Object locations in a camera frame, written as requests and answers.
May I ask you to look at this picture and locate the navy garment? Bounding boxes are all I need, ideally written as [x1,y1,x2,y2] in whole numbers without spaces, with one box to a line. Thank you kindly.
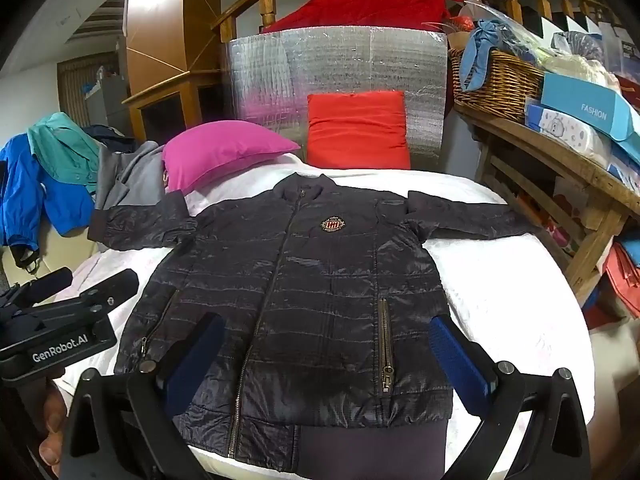
[82,125,136,153]

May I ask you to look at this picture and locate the blue jacket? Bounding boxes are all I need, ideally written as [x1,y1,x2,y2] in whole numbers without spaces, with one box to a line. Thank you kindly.
[0,135,96,256]

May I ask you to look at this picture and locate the wooden table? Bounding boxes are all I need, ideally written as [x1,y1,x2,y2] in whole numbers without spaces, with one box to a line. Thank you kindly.
[452,100,640,306]

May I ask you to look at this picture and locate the wicker basket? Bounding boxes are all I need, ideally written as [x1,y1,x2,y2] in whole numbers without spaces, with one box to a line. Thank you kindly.
[447,46,546,123]

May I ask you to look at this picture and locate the grey garment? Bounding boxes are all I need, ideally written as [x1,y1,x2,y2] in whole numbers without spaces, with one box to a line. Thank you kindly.
[95,141,168,211]

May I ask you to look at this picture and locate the white air conditioner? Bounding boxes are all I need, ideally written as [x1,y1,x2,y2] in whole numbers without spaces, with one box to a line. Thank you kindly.
[72,0,131,38]

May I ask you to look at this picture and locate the black puffer jacket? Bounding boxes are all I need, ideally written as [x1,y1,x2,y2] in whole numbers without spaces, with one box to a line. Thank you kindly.
[87,172,543,473]

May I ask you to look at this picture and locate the silver foil mat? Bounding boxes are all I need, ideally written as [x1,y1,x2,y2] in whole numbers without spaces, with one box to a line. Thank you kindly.
[222,29,448,176]

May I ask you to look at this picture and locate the red cloth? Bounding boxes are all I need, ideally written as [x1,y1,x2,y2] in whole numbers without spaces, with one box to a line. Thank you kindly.
[272,0,466,35]

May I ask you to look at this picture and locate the blue cloth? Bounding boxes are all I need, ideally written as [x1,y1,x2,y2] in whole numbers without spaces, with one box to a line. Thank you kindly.
[459,20,506,93]

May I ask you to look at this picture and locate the wooden cabinet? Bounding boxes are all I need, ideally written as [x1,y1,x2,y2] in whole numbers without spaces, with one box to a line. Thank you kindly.
[122,0,223,143]

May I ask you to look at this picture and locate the person's left hand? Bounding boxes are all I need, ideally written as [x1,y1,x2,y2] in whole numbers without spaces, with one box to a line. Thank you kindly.
[39,377,71,478]

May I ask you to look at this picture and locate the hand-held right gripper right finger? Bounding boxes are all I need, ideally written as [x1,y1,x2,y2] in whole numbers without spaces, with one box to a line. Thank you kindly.
[429,314,593,480]

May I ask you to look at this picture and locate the white folded cloth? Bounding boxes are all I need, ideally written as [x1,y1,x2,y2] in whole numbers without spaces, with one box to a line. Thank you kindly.
[542,55,621,91]

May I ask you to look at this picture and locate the grey storage box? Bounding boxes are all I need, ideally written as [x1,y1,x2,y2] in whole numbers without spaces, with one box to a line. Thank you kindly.
[85,67,131,133]

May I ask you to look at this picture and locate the coral bags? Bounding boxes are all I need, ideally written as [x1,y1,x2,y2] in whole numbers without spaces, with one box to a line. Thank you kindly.
[582,240,640,331]

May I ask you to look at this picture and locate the white fleece blanket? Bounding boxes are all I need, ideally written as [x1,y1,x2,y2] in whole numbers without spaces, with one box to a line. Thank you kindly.
[50,152,596,480]

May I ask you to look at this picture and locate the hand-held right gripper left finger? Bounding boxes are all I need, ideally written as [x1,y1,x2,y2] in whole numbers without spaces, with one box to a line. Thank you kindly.
[60,312,228,480]

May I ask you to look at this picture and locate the teal shirt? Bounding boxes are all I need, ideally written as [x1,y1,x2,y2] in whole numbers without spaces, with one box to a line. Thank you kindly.
[27,112,103,193]

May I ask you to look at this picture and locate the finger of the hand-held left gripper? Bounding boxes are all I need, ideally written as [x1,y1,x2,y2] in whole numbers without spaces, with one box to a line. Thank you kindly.
[65,268,140,318]
[17,267,74,303]

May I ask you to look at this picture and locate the blue cardboard box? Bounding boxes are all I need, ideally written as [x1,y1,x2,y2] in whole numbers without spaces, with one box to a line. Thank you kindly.
[540,71,640,141]

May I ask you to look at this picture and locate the white printed packet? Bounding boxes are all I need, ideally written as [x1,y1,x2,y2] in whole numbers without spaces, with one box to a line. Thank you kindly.
[525,99,616,161]

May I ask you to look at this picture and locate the red pillow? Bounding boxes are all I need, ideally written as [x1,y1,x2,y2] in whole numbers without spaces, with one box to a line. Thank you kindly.
[306,91,412,171]

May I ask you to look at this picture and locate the grey spotted cloth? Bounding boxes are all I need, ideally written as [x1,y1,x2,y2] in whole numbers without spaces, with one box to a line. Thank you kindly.
[552,30,606,61]

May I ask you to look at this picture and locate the pink pillow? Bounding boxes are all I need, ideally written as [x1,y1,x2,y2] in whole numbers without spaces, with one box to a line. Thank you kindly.
[161,121,302,195]

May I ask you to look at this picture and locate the clear plastic bag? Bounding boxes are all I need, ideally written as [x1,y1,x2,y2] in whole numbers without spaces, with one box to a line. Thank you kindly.
[450,0,546,68]

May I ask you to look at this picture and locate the wooden stair railing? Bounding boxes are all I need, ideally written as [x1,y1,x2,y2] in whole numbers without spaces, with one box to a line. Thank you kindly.
[210,0,616,46]

